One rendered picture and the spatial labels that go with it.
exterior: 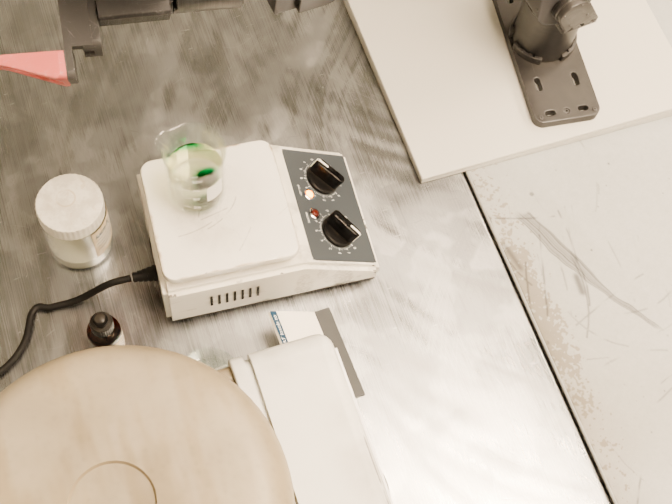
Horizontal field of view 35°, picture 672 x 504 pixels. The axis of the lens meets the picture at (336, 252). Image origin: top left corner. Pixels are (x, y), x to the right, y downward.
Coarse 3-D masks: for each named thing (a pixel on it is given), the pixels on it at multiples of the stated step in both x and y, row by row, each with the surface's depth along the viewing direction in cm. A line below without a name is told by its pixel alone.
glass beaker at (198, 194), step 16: (176, 128) 88; (192, 128) 89; (208, 128) 88; (160, 144) 88; (176, 144) 90; (208, 144) 90; (224, 144) 88; (224, 160) 87; (176, 176) 87; (192, 176) 86; (208, 176) 87; (224, 176) 90; (176, 192) 90; (192, 192) 89; (208, 192) 89; (224, 192) 92; (176, 208) 92; (192, 208) 91; (208, 208) 92
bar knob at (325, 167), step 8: (320, 160) 98; (312, 168) 99; (320, 168) 98; (328, 168) 98; (312, 176) 99; (320, 176) 99; (328, 176) 98; (336, 176) 98; (312, 184) 98; (320, 184) 99; (328, 184) 99; (336, 184) 99; (320, 192) 99; (328, 192) 99
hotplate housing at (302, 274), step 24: (288, 192) 97; (144, 216) 95; (288, 264) 93; (312, 264) 94; (336, 264) 96; (360, 264) 97; (168, 288) 91; (192, 288) 92; (216, 288) 92; (240, 288) 94; (264, 288) 95; (288, 288) 96; (312, 288) 98; (168, 312) 95; (192, 312) 96
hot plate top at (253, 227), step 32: (160, 160) 95; (256, 160) 95; (160, 192) 93; (256, 192) 94; (160, 224) 92; (192, 224) 92; (224, 224) 92; (256, 224) 93; (288, 224) 93; (160, 256) 91; (192, 256) 91; (224, 256) 91; (256, 256) 91; (288, 256) 92
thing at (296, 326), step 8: (280, 320) 94; (288, 320) 95; (296, 320) 96; (304, 320) 97; (312, 320) 98; (288, 328) 95; (296, 328) 95; (304, 328) 96; (312, 328) 97; (288, 336) 94; (296, 336) 95; (304, 336) 96
